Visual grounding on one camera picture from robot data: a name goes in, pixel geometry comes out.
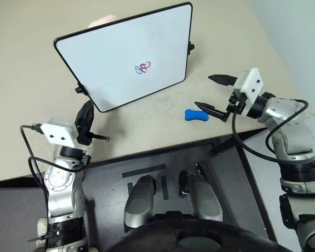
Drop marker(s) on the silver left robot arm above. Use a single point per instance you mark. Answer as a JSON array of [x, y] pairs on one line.
[[59, 183]]

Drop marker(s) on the silver right robot leg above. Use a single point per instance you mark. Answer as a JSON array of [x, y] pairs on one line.
[[206, 202]]

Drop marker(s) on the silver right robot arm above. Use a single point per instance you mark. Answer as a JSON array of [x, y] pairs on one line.
[[286, 115]]

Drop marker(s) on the black table frame brace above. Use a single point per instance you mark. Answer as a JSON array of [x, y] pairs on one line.
[[225, 145]]

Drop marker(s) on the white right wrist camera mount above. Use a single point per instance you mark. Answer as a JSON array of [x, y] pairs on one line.
[[250, 82]]

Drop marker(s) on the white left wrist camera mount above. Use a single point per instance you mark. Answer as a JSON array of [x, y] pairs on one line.
[[59, 131]]

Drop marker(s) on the blue bone shaped eraser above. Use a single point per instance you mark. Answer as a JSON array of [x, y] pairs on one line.
[[196, 115]]

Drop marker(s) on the short black floor tape strip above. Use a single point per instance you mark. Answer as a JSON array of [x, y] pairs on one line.
[[165, 187]]

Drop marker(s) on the long black floor tape strip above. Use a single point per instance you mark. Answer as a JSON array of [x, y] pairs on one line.
[[144, 170]]

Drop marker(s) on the black whiteboard stand knob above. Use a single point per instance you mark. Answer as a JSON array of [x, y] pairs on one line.
[[79, 89], [191, 47]]

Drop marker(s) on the pink fluffy object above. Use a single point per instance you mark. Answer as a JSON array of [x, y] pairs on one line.
[[102, 21]]

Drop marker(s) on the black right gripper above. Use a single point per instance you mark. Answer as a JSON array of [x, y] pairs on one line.
[[237, 103]]

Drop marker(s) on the silver robot leg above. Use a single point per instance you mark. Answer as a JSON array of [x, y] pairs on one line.
[[140, 204], [206, 202]]

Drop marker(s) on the small black shiny object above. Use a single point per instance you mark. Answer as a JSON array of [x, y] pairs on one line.
[[183, 183]]

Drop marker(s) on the black framed whiteboard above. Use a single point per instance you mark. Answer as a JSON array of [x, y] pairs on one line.
[[115, 65]]

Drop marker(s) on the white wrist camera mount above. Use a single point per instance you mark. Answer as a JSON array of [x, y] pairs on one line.
[[59, 131], [250, 82]]

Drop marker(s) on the silver left robot leg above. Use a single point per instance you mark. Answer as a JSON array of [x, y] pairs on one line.
[[140, 204]]

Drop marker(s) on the dark rounded robot torso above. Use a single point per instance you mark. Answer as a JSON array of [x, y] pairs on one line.
[[160, 236]]

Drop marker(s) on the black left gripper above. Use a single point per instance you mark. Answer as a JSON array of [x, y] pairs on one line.
[[83, 137]]

